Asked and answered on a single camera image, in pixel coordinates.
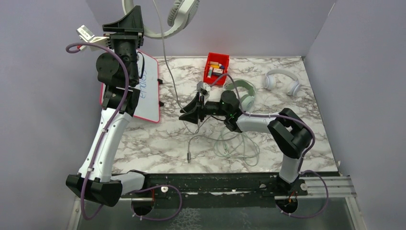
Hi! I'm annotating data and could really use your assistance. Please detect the green headphone cable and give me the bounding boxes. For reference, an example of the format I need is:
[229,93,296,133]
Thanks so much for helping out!
[212,126,261,167]

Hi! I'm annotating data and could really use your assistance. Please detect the white green glue stick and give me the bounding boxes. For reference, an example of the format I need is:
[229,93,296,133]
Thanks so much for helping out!
[207,67,213,78]

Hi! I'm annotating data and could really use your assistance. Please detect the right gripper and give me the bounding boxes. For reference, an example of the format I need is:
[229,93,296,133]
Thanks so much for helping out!
[179,92,229,125]

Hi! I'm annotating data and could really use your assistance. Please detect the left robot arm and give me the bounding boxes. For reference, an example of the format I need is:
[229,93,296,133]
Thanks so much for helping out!
[66,5,151,207]

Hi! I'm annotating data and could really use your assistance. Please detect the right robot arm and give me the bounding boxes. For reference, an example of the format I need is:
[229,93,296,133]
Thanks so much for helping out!
[179,90,315,195]

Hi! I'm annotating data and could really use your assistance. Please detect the white headphones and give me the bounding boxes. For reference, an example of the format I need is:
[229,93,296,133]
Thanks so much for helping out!
[263,69,301,97]

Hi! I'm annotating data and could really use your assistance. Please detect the pink framed whiteboard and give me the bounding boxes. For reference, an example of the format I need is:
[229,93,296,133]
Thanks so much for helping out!
[100,52,163,126]

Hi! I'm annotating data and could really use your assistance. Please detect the red plastic bin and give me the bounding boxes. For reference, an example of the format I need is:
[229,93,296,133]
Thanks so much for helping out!
[203,52,229,86]

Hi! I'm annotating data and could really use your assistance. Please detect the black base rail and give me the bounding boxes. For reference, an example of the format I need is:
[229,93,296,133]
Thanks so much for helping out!
[122,172,321,209]

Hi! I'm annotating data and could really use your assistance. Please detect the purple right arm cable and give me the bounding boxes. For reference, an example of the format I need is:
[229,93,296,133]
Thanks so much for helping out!
[211,73,330,220]

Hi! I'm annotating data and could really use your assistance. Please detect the green headphones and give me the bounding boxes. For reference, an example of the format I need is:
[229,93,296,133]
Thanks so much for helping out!
[223,79,257,112]

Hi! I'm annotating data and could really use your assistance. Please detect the white small box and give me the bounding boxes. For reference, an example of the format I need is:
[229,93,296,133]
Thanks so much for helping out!
[212,69,223,77]

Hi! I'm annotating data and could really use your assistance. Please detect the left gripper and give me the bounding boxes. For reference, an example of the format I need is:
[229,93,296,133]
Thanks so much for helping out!
[101,5,143,83]

